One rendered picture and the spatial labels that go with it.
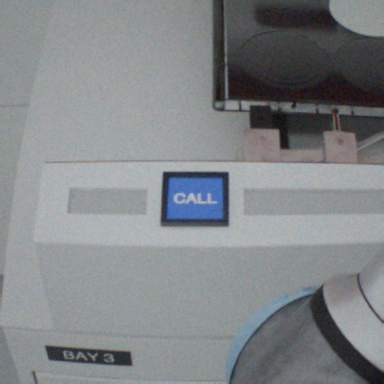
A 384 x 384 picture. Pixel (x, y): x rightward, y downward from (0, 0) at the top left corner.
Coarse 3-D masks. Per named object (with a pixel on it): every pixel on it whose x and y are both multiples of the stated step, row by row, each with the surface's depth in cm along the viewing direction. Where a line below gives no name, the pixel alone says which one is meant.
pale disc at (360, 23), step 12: (336, 0) 130; (348, 0) 130; (360, 0) 130; (372, 0) 130; (336, 12) 128; (348, 12) 128; (360, 12) 128; (372, 12) 129; (348, 24) 127; (360, 24) 127; (372, 24) 127
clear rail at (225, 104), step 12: (216, 108) 117; (228, 108) 117; (240, 108) 117; (276, 108) 117; (288, 108) 117; (300, 108) 117; (312, 108) 117; (324, 108) 117; (336, 108) 117; (348, 108) 117; (360, 108) 117; (372, 108) 117
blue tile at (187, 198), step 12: (168, 180) 102; (180, 180) 102; (192, 180) 102; (204, 180) 102; (216, 180) 102; (168, 192) 101; (180, 192) 101; (192, 192) 101; (204, 192) 101; (216, 192) 101; (168, 204) 100; (180, 204) 100; (192, 204) 100; (204, 204) 100; (216, 204) 100; (168, 216) 100; (180, 216) 99; (192, 216) 99; (204, 216) 99; (216, 216) 99
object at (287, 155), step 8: (240, 152) 116; (288, 152) 116; (296, 152) 116; (304, 152) 116; (312, 152) 116; (320, 152) 116; (360, 152) 116; (240, 160) 115; (288, 160) 115; (296, 160) 115; (304, 160) 115; (312, 160) 115; (320, 160) 115; (360, 160) 115; (368, 160) 115; (376, 160) 115
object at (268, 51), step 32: (256, 0) 130; (288, 0) 130; (320, 0) 130; (256, 32) 125; (288, 32) 126; (320, 32) 126; (352, 32) 126; (256, 64) 122; (288, 64) 122; (320, 64) 122; (352, 64) 122; (256, 96) 118; (288, 96) 118; (320, 96) 118; (352, 96) 118
